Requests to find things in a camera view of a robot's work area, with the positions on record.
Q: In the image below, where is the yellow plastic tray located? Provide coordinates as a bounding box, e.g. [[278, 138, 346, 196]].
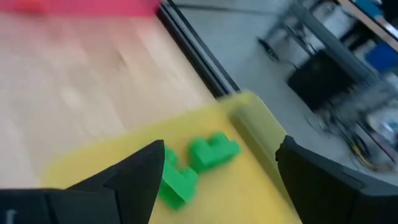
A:
[[40, 90, 302, 224]]

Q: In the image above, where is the small orange toy block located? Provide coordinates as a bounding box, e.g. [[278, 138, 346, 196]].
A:
[[12, 0, 47, 15]]

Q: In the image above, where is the pink plastic tray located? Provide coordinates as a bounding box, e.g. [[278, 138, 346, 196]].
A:
[[0, 0, 162, 18]]

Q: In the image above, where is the black aluminium table frame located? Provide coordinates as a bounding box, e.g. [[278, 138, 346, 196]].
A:
[[156, 0, 241, 99]]

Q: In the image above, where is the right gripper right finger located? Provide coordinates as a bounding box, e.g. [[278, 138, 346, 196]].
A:
[[275, 135, 398, 224]]

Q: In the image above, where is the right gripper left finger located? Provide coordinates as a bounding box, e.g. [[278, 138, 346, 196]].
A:
[[0, 139, 165, 224]]

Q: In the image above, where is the black computer case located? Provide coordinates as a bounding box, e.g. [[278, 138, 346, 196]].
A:
[[286, 49, 361, 111]]

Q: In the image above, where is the green toy block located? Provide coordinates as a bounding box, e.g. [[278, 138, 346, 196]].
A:
[[187, 132, 242, 174], [157, 146, 200, 211]]

